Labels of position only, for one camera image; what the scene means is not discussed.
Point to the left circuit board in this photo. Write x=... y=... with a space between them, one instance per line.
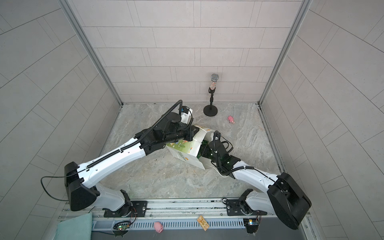
x=121 y=228

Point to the pink pig toy on table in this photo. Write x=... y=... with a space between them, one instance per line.
x=231 y=119

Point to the dark green snack bag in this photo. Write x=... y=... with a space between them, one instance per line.
x=205 y=150

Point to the teal cloth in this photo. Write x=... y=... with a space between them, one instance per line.
x=79 y=228

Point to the right circuit board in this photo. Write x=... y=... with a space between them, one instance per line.
x=251 y=225

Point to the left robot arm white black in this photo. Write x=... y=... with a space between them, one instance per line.
x=82 y=181

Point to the sparkly silver microphone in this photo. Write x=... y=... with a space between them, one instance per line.
x=214 y=79

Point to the black microphone stand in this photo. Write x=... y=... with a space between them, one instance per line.
x=211 y=110

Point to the white paper bag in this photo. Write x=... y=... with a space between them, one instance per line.
x=188 y=151

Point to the aluminium front rail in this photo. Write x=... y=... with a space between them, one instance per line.
x=164 y=209

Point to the small wooden tag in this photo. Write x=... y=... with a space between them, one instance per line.
x=203 y=223

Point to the pink pig toy on rail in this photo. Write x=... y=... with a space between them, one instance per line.
x=158 y=227

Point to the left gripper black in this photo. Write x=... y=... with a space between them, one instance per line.
x=189 y=134

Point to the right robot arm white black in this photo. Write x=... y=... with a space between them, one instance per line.
x=281 y=195

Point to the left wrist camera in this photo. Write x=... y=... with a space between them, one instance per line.
x=186 y=114

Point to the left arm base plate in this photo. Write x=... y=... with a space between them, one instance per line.
x=133 y=209

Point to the circuit board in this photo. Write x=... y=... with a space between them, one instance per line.
x=251 y=225
x=121 y=228

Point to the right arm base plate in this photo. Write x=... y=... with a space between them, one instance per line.
x=237 y=207

